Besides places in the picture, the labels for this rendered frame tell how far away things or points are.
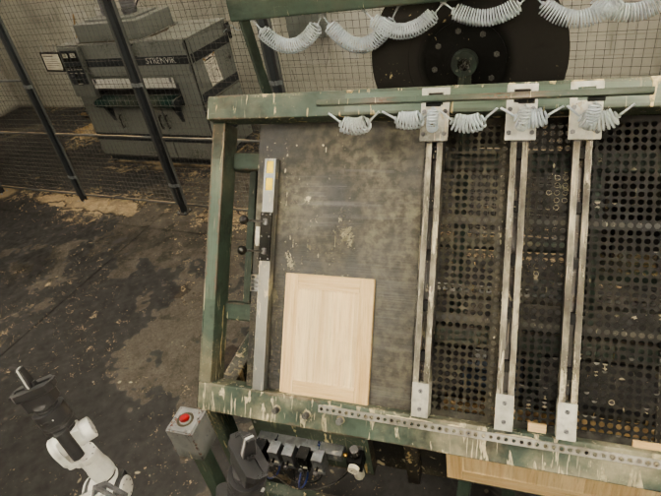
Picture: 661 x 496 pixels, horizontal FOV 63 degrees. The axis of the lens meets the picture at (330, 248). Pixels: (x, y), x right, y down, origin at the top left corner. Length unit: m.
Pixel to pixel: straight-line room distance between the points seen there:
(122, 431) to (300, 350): 1.76
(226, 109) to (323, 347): 1.04
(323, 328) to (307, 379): 0.22
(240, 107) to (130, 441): 2.18
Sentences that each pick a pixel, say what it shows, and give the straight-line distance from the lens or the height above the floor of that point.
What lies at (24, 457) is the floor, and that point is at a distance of 3.95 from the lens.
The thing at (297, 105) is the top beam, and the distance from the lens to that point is 2.17.
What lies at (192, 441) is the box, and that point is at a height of 0.89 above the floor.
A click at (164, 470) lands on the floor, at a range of 3.39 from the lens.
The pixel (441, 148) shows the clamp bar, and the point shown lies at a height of 1.71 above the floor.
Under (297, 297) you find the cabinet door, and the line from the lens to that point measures 2.19.
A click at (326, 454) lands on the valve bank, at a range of 2.25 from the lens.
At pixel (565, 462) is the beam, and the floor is 0.85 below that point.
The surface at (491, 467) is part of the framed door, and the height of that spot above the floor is 0.38.
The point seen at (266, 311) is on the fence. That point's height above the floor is 1.16.
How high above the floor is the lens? 2.58
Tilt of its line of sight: 35 degrees down
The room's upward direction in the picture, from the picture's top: 11 degrees counter-clockwise
